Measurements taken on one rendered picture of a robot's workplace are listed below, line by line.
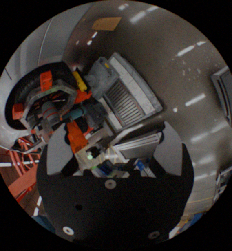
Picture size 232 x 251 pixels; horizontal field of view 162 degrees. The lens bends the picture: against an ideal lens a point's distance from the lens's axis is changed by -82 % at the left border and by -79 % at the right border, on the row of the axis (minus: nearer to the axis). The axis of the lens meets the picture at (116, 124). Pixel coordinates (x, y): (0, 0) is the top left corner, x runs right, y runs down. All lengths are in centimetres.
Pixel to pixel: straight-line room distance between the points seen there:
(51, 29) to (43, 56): 17
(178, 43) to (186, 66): 26
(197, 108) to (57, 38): 116
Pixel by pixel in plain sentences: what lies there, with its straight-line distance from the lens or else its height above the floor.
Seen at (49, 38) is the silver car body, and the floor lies 86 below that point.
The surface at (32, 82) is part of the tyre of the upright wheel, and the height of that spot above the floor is 94.
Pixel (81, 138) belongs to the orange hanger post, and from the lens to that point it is 118.
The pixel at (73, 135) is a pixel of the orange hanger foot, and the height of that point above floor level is 64.
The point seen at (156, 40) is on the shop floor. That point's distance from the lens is 105.
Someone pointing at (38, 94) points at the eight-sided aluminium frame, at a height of 91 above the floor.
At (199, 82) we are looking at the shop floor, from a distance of 96.
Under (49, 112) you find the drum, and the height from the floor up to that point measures 86.
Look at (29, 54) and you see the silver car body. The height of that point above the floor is 96.
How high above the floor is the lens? 93
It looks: 41 degrees down
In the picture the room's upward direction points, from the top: 125 degrees counter-clockwise
